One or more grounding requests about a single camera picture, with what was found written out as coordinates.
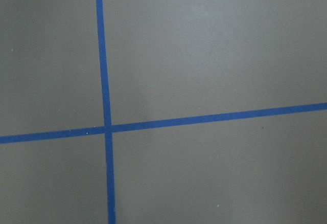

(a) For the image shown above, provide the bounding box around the blue tape line lengthwise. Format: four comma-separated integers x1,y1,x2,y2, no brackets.
96,0,116,223

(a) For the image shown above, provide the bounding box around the blue tape line crosswise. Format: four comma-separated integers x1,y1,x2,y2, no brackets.
1,103,326,144

